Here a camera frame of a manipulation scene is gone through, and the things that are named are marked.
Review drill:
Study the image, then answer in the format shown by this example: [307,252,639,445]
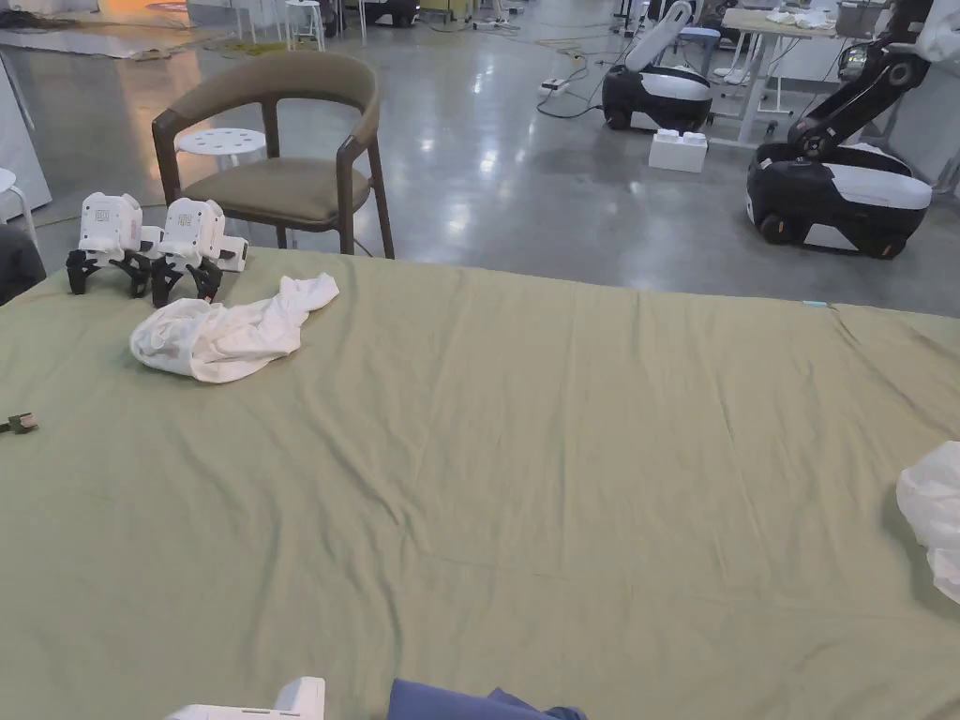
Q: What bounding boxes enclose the brown wooden padded chair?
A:
[152,51,396,261]

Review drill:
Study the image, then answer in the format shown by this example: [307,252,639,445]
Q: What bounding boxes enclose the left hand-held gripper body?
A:
[166,676,327,720]

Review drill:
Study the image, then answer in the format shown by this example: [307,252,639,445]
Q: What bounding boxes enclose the white desk with cloths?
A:
[711,0,901,146]

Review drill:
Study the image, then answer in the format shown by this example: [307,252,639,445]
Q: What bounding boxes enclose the black and white mobile robot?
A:
[602,0,714,136]
[745,0,960,262]

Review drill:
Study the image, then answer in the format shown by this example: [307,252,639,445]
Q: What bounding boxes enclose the white block box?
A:
[648,128,710,173]

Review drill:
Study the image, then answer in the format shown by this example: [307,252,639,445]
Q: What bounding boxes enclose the bed with pale green sheet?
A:
[0,247,960,720]

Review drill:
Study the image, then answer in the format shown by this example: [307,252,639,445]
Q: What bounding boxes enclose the white crumpled cloth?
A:
[129,273,339,384]

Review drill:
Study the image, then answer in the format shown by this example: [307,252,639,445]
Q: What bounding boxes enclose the dark blue garment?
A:
[389,678,588,720]

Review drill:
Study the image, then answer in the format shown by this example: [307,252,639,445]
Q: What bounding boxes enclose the white plastic bag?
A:
[895,441,960,606]

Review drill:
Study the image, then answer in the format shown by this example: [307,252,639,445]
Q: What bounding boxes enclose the spare white hand-held gripper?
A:
[151,198,249,308]
[67,191,162,299]

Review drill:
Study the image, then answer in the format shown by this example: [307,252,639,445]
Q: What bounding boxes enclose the white round stool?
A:
[0,168,38,252]
[284,0,325,53]
[174,127,269,186]

